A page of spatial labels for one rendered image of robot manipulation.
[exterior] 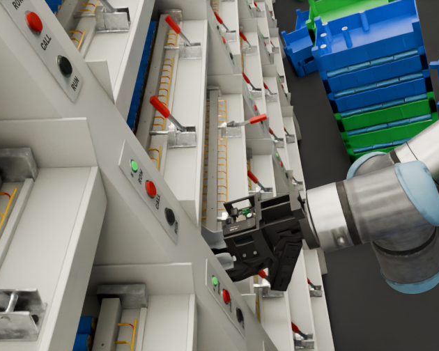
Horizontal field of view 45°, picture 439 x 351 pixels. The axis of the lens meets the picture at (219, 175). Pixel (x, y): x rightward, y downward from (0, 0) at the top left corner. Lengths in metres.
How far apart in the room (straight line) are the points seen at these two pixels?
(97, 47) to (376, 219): 0.41
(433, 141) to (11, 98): 0.63
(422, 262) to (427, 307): 0.80
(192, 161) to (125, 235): 0.25
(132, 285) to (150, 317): 0.04
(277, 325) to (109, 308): 0.50
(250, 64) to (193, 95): 0.86
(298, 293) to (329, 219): 0.60
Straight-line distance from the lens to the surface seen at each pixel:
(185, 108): 0.86
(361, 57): 1.62
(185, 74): 0.96
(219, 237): 0.79
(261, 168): 1.31
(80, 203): 0.44
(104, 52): 0.65
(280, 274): 0.80
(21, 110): 0.46
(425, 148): 0.88
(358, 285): 1.66
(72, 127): 0.45
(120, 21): 0.69
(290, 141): 2.00
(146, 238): 0.53
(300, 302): 1.27
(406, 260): 0.78
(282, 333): 1.00
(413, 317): 1.58
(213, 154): 1.02
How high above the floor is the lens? 1.34
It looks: 37 degrees down
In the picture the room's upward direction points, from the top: 30 degrees counter-clockwise
